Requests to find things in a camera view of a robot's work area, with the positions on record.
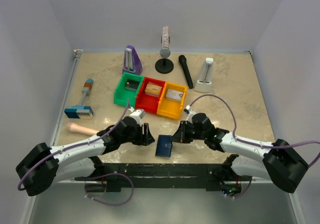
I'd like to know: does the purple metronome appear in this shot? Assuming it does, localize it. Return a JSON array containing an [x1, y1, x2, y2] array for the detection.
[[122, 45, 143, 75]]

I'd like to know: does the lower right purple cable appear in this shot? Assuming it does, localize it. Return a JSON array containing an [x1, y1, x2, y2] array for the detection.
[[223, 173, 253, 200]]

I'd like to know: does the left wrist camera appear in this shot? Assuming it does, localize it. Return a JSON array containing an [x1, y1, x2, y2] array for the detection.
[[129, 109, 146, 126]]

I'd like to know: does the black round microphone stand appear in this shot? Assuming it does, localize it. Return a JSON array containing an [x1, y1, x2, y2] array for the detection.
[[155, 58, 174, 74]]

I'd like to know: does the orange card stack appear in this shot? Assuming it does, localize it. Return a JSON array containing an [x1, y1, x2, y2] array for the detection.
[[144, 83, 162, 97]]

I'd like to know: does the green plastic bin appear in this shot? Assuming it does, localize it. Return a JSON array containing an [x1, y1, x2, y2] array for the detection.
[[113, 72, 144, 107]]

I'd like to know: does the white card stack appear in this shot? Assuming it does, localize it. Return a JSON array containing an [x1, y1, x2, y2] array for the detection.
[[165, 89, 183, 102]]

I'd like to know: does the red plastic bin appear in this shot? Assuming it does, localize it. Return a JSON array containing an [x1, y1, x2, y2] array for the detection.
[[135, 77, 166, 114]]

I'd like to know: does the blue toy block hammer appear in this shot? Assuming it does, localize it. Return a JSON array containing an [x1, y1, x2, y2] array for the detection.
[[64, 78, 94, 119]]

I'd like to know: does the glitter microphone on stand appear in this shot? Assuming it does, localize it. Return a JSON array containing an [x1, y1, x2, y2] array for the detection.
[[159, 26, 171, 58]]

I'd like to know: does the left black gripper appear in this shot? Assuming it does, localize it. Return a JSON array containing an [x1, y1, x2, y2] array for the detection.
[[120, 123, 155, 146]]

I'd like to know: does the white metronome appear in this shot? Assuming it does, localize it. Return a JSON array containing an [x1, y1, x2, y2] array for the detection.
[[194, 57, 214, 93]]

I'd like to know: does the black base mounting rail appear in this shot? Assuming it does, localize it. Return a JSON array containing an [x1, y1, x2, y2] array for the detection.
[[74, 162, 253, 193]]

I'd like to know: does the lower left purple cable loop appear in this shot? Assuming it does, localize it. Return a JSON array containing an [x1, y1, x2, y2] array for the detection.
[[84, 172, 135, 207]]

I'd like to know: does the black handheld microphone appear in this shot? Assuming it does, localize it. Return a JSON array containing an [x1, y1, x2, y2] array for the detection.
[[178, 55, 194, 89]]

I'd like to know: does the navy blue card holder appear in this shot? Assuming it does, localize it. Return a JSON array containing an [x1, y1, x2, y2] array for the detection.
[[155, 135, 173, 158]]

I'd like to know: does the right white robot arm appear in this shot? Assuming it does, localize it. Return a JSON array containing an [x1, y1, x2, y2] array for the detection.
[[172, 113, 309, 193]]

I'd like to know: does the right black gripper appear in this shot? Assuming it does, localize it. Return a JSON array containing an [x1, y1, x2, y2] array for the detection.
[[170, 120, 207, 143]]

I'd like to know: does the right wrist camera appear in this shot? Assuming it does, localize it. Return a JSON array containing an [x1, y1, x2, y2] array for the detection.
[[183, 105, 196, 115]]

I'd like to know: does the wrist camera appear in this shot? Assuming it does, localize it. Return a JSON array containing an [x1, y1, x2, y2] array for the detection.
[[183, 105, 196, 115], [129, 109, 146, 126]]

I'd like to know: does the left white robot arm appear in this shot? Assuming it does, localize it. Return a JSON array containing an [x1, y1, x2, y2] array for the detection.
[[15, 116, 155, 197]]

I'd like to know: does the yellow plastic bin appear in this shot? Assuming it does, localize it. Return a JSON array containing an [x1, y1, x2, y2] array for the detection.
[[157, 82, 187, 120]]

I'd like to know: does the black card stack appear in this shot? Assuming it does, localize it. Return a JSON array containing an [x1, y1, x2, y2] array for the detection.
[[124, 79, 141, 92]]

